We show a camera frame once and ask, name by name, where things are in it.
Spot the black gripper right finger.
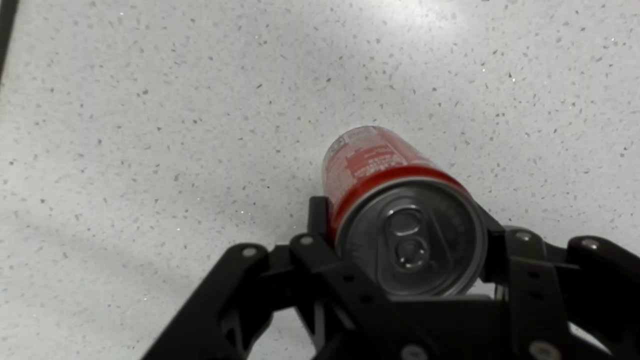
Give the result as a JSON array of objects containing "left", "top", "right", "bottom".
[{"left": 474, "top": 205, "right": 640, "bottom": 360}]

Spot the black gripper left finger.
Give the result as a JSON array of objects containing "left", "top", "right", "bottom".
[{"left": 140, "top": 195, "right": 402, "bottom": 360}]

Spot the red soda can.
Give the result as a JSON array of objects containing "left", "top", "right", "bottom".
[{"left": 320, "top": 125, "right": 491, "bottom": 301}]

